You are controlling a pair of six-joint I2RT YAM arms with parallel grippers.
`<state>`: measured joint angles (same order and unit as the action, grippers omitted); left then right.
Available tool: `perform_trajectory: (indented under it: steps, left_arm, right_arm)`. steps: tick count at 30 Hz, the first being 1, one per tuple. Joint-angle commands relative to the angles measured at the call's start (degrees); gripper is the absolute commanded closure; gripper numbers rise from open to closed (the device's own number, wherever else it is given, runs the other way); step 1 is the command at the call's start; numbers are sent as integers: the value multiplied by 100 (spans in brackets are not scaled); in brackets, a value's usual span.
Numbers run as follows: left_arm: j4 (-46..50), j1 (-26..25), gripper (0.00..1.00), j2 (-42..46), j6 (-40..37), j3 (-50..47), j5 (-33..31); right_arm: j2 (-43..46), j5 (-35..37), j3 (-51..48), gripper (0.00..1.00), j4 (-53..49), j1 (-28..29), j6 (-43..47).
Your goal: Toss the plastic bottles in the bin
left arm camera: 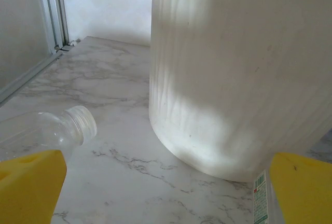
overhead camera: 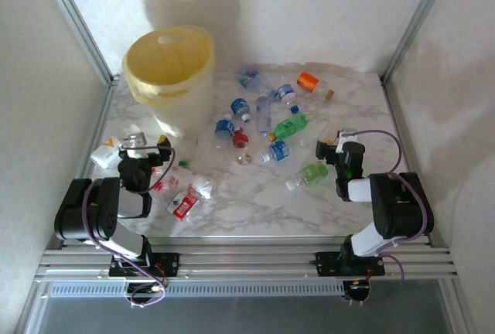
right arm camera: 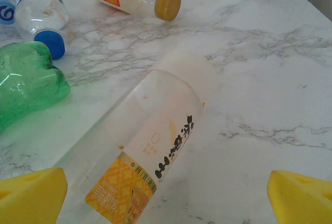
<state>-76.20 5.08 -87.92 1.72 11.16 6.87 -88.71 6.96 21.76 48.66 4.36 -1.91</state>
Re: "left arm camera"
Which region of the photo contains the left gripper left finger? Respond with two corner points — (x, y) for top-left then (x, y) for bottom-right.
(0, 149), (67, 224)

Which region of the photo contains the aluminium frame post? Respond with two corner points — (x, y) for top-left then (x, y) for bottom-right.
(36, 0), (70, 53)

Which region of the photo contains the white plastic bin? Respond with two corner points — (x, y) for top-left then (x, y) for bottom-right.
(148, 0), (332, 183)

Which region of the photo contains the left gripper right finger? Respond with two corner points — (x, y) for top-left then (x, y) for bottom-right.
(268, 152), (332, 224)

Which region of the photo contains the clear bottle green white label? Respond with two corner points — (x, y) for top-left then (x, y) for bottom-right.
(252, 169), (286, 224)

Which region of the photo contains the aluminium side rail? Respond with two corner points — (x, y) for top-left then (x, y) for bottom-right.
(0, 52), (63, 105)

